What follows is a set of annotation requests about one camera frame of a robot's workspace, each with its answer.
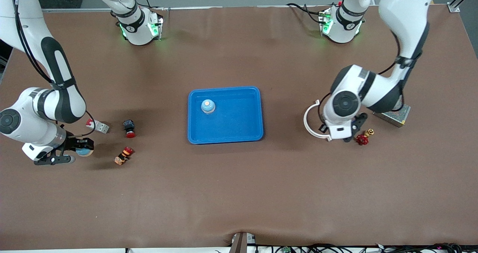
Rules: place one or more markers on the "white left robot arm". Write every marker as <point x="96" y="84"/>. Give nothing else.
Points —
<point x="403" y="14"/>

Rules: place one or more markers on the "red handwheel brass valve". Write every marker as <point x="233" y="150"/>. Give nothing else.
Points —
<point x="362" y="140"/>

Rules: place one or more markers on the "red button black base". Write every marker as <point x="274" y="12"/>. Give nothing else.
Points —
<point x="129" y="126"/>

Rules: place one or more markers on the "white circuit breaker red switch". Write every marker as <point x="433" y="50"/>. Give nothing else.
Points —
<point x="99" y="126"/>

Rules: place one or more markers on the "red button orange white base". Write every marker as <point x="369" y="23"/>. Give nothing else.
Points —
<point x="124" y="155"/>

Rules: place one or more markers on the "white curved plastic clamp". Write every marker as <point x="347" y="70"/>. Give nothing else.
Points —
<point x="305" y="120"/>

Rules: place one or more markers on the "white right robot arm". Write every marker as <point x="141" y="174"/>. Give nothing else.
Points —
<point x="22" y="21"/>

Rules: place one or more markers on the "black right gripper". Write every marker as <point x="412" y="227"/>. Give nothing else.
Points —
<point x="73" y="144"/>

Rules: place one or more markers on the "light blue call bell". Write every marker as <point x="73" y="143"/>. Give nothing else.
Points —
<point x="208" y="106"/>
<point x="84" y="153"/>

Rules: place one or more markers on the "metal mesh power supply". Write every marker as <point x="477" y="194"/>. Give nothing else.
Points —
<point x="396" y="115"/>

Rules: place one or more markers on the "blue plastic tray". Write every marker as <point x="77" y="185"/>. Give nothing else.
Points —
<point x="235" y="122"/>

